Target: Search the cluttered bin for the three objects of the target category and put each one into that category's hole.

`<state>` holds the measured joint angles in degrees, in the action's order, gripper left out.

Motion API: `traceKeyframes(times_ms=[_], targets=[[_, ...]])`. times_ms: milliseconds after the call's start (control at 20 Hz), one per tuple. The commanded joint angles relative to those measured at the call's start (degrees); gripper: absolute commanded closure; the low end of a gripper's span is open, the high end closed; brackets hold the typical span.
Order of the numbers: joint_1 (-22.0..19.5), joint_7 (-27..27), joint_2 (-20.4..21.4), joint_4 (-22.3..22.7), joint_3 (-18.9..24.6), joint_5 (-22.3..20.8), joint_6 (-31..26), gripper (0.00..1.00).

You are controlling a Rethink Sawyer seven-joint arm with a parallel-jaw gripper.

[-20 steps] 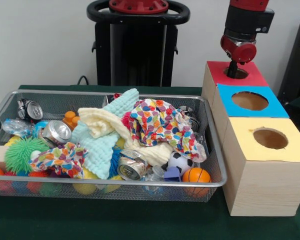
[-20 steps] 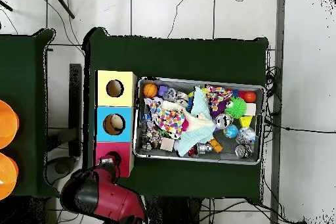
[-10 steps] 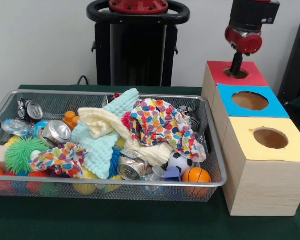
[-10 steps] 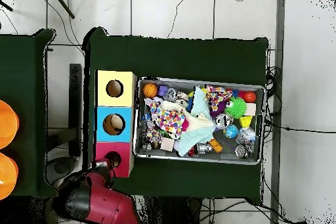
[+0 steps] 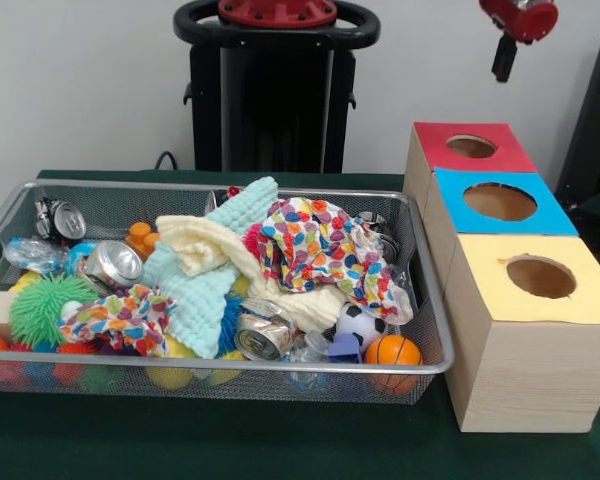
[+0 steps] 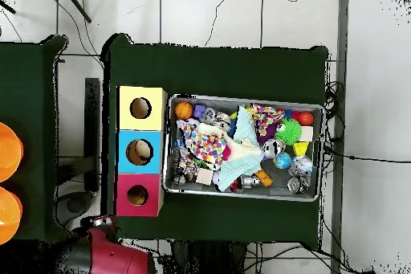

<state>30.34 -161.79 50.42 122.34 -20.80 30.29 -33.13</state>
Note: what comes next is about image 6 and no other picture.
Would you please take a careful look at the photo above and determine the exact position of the colourful polka dot cloth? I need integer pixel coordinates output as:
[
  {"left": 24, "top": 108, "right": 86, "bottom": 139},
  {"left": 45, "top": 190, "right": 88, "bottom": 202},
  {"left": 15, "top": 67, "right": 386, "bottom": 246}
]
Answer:
[
  {"left": 250, "top": 105, "right": 286, "bottom": 146},
  {"left": 181, "top": 121, "right": 230, "bottom": 171},
  {"left": 173, "top": 148, "right": 203, "bottom": 184}
]

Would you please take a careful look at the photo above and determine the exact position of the orange basketball toy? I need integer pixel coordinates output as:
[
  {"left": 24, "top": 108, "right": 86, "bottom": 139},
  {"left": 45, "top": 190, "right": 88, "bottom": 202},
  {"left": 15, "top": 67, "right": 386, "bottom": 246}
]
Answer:
[{"left": 174, "top": 101, "right": 194, "bottom": 121}]

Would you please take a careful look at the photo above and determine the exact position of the mint green waffle cloth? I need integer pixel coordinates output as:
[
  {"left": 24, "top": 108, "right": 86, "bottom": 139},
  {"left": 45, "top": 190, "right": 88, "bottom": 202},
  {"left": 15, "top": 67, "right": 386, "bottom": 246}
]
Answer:
[{"left": 214, "top": 105, "right": 264, "bottom": 193}]

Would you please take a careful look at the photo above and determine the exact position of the cream yellow cloth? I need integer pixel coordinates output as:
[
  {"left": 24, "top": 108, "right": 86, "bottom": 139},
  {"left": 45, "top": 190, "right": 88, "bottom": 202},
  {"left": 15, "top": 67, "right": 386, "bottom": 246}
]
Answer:
[{"left": 195, "top": 122, "right": 264, "bottom": 169}]

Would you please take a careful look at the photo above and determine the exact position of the green spiky ball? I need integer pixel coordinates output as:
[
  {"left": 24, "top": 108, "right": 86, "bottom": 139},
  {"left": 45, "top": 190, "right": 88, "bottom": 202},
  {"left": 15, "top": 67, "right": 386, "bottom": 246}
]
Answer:
[{"left": 275, "top": 118, "right": 303, "bottom": 146}]

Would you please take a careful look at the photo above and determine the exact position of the wooden box with three holes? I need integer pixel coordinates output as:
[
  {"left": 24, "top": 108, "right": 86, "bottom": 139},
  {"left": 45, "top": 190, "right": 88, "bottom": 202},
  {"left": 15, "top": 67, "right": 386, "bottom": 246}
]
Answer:
[{"left": 114, "top": 84, "right": 169, "bottom": 218}]

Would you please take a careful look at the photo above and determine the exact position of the clear mesh bin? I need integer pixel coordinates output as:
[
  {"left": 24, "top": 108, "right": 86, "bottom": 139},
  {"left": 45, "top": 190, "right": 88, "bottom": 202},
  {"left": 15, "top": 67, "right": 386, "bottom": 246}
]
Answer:
[{"left": 163, "top": 96, "right": 324, "bottom": 203}]

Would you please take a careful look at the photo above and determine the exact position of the plain wooden block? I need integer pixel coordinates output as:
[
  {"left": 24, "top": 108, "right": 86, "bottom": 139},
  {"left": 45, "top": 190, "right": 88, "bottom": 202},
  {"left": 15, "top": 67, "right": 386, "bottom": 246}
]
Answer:
[
  {"left": 196, "top": 168, "right": 215, "bottom": 186},
  {"left": 300, "top": 125, "right": 315, "bottom": 143}
]

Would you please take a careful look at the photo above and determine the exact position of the dark green table cloth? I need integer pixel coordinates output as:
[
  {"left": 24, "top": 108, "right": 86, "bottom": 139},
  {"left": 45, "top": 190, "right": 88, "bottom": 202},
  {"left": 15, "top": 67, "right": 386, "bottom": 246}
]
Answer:
[{"left": 101, "top": 32, "right": 330, "bottom": 249}]

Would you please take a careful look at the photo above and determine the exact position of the silver drink can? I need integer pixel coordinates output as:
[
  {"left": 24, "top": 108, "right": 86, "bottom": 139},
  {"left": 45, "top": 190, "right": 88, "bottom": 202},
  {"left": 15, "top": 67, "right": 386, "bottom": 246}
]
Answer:
[{"left": 262, "top": 137, "right": 285, "bottom": 159}]

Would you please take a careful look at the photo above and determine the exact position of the small orange plastic toy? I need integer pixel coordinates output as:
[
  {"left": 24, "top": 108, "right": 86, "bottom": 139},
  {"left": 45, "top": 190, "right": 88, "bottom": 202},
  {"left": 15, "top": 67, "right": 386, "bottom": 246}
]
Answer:
[{"left": 255, "top": 170, "right": 274, "bottom": 188}]

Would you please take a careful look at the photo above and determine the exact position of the blue globe ball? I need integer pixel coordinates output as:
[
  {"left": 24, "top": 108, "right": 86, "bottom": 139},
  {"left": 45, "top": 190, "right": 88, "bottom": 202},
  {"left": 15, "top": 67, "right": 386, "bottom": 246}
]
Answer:
[{"left": 275, "top": 152, "right": 293, "bottom": 170}]

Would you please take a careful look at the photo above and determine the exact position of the yellow triangular block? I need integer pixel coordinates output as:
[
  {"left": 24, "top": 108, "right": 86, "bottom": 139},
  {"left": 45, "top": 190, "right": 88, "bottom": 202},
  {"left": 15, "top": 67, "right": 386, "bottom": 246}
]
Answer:
[{"left": 292, "top": 141, "right": 311, "bottom": 157}]

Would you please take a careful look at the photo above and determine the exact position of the small orange ball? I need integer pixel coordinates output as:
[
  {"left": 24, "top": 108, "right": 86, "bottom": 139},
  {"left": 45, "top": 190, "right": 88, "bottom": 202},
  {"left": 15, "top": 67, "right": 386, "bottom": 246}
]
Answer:
[{"left": 298, "top": 111, "right": 315, "bottom": 127}]

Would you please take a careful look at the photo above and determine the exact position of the black upright panel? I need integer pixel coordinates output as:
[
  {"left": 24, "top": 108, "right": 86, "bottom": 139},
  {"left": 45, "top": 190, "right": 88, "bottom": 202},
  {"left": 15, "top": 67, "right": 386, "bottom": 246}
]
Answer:
[{"left": 84, "top": 77, "right": 101, "bottom": 193}]

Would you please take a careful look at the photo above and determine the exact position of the grey floor stand base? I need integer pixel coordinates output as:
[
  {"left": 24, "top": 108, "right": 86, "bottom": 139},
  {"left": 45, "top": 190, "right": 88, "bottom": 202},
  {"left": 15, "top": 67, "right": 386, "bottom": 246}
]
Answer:
[{"left": 56, "top": 157, "right": 96, "bottom": 227}]

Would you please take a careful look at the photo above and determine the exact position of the dark green covered side table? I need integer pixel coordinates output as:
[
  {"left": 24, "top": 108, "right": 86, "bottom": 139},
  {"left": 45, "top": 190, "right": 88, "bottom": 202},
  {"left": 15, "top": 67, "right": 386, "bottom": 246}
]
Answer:
[{"left": 0, "top": 35, "right": 68, "bottom": 243}]

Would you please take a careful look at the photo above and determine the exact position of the black rod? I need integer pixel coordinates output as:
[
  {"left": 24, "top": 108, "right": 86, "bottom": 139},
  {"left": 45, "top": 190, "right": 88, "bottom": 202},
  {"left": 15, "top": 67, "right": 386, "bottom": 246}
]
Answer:
[
  {"left": 0, "top": 0, "right": 17, "bottom": 15},
  {"left": 60, "top": 0, "right": 93, "bottom": 24}
]

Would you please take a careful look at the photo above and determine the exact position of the orange round bowl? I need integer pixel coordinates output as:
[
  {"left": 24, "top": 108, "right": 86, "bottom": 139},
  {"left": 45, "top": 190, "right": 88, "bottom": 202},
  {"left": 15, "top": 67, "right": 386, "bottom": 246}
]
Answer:
[
  {"left": 0, "top": 186, "right": 23, "bottom": 246},
  {"left": 0, "top": 122, "right": 25, "bottom": 183}
]

